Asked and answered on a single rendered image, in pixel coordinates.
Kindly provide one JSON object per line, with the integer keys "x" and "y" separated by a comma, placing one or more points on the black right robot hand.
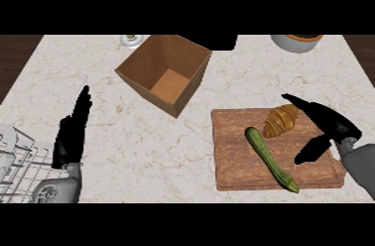
{"x": 332, "y": 122}

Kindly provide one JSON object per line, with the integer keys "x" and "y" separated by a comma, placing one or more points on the small white cup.
{"x": 130, "y": 41}

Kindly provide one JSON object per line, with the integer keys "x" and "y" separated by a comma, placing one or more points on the golden brown croissant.
{"x": 280, "y": 121}

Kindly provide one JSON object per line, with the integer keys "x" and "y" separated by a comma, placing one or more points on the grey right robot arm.
{"x": 360, "y": 164}

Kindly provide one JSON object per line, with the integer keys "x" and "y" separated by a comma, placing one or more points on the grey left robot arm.
{"x": 60, "y": 187}

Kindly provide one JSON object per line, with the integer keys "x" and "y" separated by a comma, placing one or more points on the black appliance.
{"x": 218, "y": 41}

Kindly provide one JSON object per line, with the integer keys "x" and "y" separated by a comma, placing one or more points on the green cucumber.
{"x": 269, "y": 157}

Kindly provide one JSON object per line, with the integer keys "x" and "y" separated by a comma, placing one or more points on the brown wooden cutting board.
{"x": 233, "y": 150}

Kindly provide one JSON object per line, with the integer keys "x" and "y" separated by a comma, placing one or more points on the brown cardboard box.
{"x": 165, "y": 71}

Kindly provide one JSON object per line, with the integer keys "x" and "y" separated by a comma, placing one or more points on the white pot with brown rim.
{"x": 295, "y": 42}

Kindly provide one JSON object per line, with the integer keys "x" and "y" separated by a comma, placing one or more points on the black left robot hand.
{"x": 71, "y": 134}

